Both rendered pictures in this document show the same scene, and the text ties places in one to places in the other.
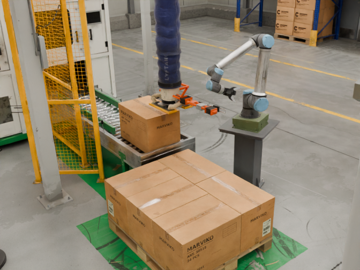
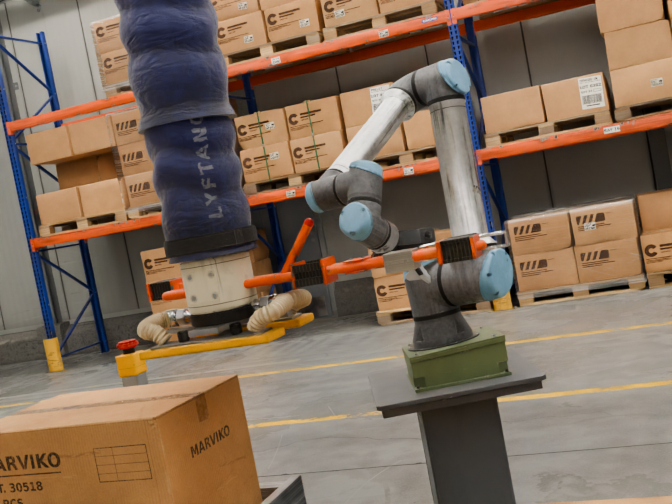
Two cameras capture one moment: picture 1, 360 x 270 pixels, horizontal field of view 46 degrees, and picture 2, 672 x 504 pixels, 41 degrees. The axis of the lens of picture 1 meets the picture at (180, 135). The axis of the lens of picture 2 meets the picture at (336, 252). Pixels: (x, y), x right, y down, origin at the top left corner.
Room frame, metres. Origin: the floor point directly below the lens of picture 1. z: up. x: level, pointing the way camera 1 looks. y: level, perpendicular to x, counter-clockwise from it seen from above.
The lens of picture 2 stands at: (1.88, 1.02, 1.35)
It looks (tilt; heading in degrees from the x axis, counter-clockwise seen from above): 3 degrees down; 327
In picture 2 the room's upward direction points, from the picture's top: 11 degrees counter-clockwise
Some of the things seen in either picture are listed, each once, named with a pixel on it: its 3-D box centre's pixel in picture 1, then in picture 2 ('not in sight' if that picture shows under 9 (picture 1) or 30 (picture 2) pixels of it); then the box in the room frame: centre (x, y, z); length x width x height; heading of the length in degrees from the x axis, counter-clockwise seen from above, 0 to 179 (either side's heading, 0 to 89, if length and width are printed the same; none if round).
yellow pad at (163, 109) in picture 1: (162, 105); (210, 337); (3.84, 0.16, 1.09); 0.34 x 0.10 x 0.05; 37
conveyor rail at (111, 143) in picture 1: (90, 128); not in sight; (4.70, 1.08, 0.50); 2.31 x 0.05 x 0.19; 37
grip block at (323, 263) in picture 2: (186, 99); (314, 272); (3.70, -0.07, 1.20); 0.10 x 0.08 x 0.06; 127
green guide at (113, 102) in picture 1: (117, 102); not in sight; (5.33, 0.82, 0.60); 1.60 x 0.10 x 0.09; 37
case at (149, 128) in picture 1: (149, 124); (117, 478); (4.22, 0.33, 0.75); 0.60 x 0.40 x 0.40; 35
